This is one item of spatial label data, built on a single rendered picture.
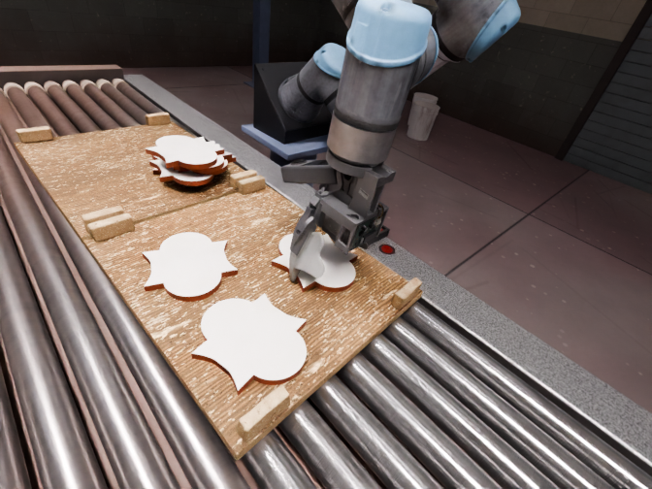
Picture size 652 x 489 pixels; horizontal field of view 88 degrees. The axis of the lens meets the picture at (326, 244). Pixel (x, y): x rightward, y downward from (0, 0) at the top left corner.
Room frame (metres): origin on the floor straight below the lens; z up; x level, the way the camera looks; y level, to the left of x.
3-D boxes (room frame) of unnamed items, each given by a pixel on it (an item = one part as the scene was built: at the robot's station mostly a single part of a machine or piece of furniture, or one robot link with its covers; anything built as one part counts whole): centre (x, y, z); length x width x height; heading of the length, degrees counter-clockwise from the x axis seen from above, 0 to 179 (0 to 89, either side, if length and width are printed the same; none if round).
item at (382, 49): (0.40, -0.02, 1.24); 0.09 x 0.08 x 0.11; 162
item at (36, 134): (0.66, 0.67, 0.95); 0.06 x 0.02 x 0.03; 142
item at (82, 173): (0.65, 0.43, 0.93); 0.41 x 0.35 x 0.02; 52
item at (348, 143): (0.40, -0.02, 1.16); 0.08 x 0.08 x 0.05
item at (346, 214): (0.40, -0.02, 1.08); 0.09 x 0.08 x 0.12; 52
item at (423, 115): (4.13, -0.85, 0.18); 0.30 x 0.30 x 0.37
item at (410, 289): (0.38, -0.13, 0.95); 0.06 x 0.02 x 0.03; 142
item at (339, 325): (0.39, 0.10, 0.93); 0.41 x 0.35 x 0.02; 52
